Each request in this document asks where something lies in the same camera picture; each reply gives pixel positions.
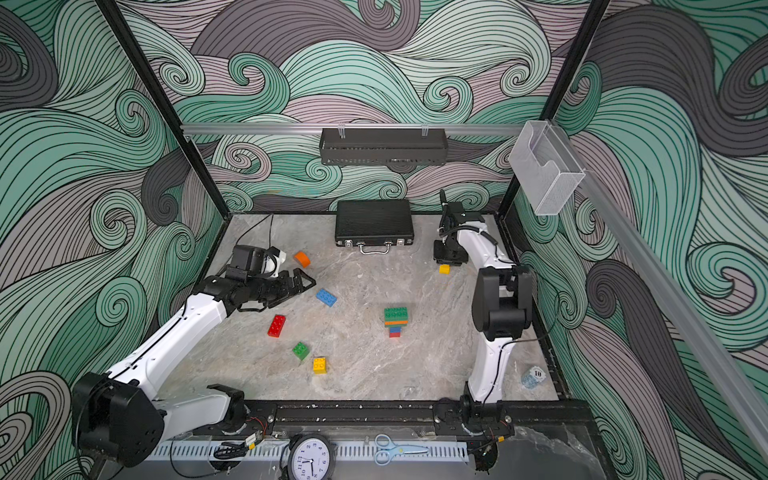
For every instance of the light blue scissors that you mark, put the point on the light blue scissors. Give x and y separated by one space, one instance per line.
387 450

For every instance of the orange half-round block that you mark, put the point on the orange half-round block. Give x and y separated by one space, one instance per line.
303 259

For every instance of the light green square lego brick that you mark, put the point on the light green square lego brick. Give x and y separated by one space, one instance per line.
301 350

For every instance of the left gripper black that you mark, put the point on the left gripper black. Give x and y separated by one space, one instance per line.
288 292

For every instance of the light blue long lego brick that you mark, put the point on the light blue long lego brick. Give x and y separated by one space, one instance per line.
326 297

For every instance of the black wall shelf tray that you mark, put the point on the black wall shelf tray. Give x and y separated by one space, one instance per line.
383 147

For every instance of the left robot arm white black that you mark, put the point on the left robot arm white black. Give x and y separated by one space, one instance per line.
118 414

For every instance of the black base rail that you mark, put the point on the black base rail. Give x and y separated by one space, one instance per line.
442 417

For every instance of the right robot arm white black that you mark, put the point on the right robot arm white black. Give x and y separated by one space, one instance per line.
502 302

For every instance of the yellow square lego brick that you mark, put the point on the yellow square lego brick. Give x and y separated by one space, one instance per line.
319 365

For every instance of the white analog clock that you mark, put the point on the white analog clock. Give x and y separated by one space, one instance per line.
311 457

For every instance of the black hard case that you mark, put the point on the black hard case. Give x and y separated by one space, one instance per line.
374 223

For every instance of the clear plastic wall holder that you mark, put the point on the clear plastic wall holder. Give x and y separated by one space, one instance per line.
546 166

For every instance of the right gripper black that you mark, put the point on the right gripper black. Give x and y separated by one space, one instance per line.
439 258

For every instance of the red long lego brick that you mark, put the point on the red long lego brick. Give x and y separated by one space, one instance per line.
276 326

